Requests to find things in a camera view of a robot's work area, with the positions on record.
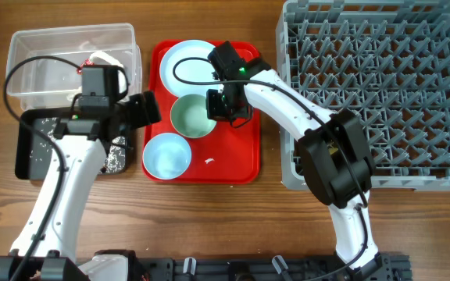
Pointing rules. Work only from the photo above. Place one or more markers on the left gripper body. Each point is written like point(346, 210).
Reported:
point(132, 112)

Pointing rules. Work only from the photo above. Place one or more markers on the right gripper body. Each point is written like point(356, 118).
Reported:
point(219, 108)

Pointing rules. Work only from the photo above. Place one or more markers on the green bowl with rice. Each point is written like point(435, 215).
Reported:
point(189, 118)

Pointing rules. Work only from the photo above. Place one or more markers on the red snack wrapper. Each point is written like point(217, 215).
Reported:
point(86, 62)

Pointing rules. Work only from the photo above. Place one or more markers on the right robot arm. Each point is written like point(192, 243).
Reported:
point(336, 160)

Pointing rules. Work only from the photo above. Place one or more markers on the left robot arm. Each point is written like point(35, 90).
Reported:
point(46, 247)

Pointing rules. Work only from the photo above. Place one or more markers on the grey dishwasher rack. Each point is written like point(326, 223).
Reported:
point(389, 63)

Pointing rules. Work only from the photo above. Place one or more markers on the spilled rice pile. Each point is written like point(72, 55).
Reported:
point(41, 152)

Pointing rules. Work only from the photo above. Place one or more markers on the red serving tray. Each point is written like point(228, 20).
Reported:
point(236, 152)

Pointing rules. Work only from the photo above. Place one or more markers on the light blue bowl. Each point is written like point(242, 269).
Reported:
point(167, 156)

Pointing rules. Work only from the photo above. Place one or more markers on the light blue plate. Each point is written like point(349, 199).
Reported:
point(190, 70)

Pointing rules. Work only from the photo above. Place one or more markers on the black tray bin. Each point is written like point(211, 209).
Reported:
point(25, 138)

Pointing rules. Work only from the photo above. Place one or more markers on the clear plastic bin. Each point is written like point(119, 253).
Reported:
point(47, 83)

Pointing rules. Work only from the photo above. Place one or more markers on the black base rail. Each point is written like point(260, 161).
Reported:
point(386, 267)

